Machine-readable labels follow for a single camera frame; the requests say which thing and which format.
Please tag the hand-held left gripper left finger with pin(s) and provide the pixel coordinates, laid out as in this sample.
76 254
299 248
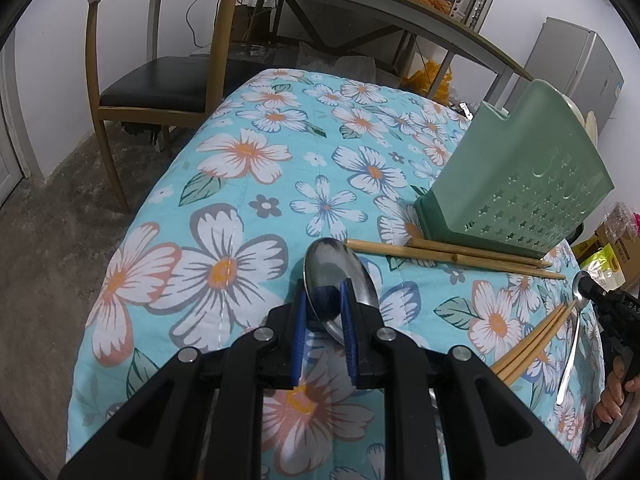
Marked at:
300 340

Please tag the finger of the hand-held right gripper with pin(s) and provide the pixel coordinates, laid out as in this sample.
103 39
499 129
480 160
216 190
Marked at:
595 292

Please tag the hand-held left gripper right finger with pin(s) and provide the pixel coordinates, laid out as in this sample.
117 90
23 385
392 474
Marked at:
348 330

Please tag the large metal spoon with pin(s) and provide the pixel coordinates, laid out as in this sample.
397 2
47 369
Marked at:
335 270

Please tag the small metal spoon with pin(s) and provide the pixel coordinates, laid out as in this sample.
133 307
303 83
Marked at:
561 392

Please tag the green plastic utensil holder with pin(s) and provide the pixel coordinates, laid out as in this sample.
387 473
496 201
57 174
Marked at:
500 160

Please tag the person's right hand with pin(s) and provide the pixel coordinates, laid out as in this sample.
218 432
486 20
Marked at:
612 402

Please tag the yellow green package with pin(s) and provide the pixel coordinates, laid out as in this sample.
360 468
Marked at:
607 265

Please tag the cardboard box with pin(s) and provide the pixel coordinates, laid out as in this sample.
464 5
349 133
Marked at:
627 245

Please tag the clear plastic bag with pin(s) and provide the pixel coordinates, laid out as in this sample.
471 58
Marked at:
617 217

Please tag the pink item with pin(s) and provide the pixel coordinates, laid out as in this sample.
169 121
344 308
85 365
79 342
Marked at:
636 222

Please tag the blue floral tablecloth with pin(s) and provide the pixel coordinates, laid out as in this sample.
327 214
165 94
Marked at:
225 185

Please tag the silver refrigerator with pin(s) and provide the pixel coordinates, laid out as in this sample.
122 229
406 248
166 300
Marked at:
565 60

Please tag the yellow plastic bag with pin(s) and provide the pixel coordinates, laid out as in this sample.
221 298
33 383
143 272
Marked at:
430 80

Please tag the white sack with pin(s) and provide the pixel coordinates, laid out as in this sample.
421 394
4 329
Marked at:
340 62

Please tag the wooden chair black seat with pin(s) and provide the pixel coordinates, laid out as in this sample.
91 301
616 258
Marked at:
150 85

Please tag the perforated metal cylinder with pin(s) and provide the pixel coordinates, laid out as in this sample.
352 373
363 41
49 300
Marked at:
475 5

